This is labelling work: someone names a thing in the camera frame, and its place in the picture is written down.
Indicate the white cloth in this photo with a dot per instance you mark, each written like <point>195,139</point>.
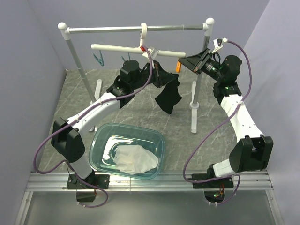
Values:
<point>134,159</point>

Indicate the teal clothespin far left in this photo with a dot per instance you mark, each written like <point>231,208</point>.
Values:
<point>99,58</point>

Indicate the white metal drying rack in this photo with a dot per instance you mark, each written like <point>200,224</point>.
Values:
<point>207,27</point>

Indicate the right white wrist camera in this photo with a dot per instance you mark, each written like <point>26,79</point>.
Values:
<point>218,44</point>

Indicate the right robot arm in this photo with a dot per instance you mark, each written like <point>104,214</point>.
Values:
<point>253,149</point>

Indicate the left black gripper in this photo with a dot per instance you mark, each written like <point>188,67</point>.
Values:
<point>160,74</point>

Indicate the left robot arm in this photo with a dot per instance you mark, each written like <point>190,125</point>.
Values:
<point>67,134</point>

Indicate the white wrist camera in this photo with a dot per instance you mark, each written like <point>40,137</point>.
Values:
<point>150,51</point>
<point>218,44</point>

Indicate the aluminium mounting rail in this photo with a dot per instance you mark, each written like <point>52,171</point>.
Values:
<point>166,181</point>

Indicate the orange clothespin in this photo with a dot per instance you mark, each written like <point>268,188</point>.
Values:
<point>178,67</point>

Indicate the white plastic clip hanger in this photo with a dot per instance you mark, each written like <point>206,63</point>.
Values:
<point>140,48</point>

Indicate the black underwear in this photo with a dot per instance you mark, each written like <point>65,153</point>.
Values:
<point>169,96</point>

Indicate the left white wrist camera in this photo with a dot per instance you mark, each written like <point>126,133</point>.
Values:
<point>150,51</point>

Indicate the translucent teal plastic basin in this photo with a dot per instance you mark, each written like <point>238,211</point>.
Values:
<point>109,136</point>

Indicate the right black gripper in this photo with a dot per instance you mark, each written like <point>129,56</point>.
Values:
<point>194,61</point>

